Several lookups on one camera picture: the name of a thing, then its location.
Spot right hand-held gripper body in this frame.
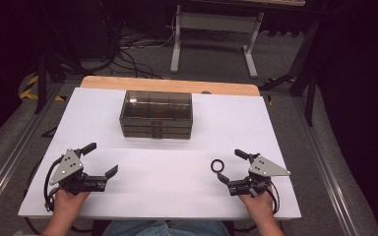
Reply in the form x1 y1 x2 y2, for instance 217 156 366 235
226 152 292 198

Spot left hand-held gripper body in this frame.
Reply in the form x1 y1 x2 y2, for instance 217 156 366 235
48 147 108 196

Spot black ring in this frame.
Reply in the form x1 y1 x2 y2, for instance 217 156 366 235
210 158 225 174

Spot brown transparent drawer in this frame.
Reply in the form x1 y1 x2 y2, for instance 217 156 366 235
122 130 192 141

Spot brown transparent drawer box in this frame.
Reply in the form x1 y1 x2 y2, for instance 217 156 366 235
118 89 194 141

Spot person's right hand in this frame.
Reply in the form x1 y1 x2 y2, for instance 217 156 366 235
237 187 276 221

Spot person's left hand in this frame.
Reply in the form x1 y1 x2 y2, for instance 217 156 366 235
52 188 92 224

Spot white table sheet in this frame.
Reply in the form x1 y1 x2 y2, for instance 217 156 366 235
17 87 302 221

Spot person's blue jeans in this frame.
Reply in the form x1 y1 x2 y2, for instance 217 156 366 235
102 219 231 236

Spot black metal stand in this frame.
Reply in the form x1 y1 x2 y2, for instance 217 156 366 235
32 0 87 116
258 16 321 128

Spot wooden table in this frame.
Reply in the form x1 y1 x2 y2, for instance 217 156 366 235
79 75 262 97

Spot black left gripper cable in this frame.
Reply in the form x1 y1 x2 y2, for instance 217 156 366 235
43 154 65 212

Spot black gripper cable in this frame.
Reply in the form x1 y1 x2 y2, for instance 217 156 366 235
43 154 65 212
265 182 281 216

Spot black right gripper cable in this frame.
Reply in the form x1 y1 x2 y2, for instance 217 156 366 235
265 182 281 216

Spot aluminium floor rail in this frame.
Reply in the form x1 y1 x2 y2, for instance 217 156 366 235
290 95 362 236
0 83 64 218

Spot black floor cables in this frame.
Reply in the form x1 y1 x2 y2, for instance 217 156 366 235
103 19 179 81

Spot white metal desk frame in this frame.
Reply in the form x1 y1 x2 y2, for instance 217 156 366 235
169 3 266 80

